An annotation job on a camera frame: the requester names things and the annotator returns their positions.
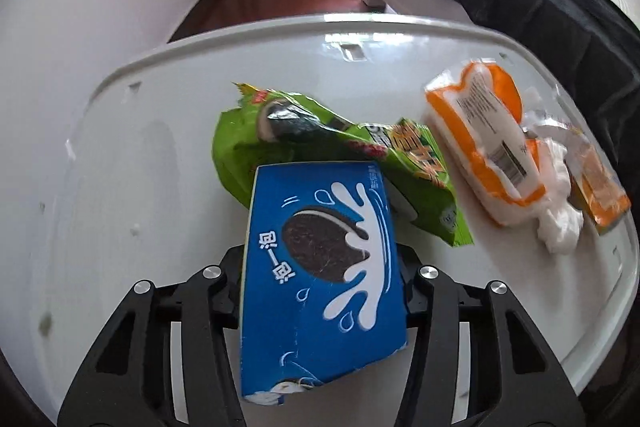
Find crumpled white tissue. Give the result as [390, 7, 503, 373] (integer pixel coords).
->
[522, 96, 585, 254]

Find orange and white wrapper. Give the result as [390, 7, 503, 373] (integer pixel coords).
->
[423, 60, 549, 228]

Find blue cookie box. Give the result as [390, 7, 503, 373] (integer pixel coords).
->
[238, 160, 409, 408]

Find orange clear plastic packet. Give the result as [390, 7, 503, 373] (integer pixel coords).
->
[567, 126, 632, 236]

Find green snack bag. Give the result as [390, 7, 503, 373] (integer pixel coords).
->
[212, 82, 475, 249]

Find grey plastic storage lid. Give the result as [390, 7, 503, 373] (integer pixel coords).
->
[4, 14, 640, 427]

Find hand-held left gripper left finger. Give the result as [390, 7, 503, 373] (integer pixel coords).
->
[56, 244, 252, 427]

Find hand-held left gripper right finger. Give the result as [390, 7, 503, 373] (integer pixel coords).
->
[394, 243, 587, 427]

